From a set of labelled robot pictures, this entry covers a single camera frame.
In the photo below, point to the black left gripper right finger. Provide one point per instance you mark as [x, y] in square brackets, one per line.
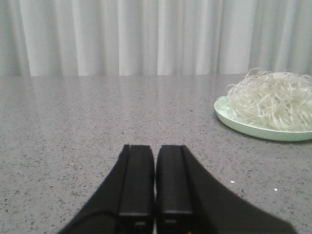
[191, 201]

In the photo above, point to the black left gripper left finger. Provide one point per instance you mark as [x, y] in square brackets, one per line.
[124, 202]

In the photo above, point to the white vermicelli noodle bundle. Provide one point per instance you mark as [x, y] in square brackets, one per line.
[277, 100]

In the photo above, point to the light green round plate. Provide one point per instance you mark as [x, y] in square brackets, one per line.
[221, 107]

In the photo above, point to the white pleated curtain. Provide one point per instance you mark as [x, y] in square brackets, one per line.
[153, 37]

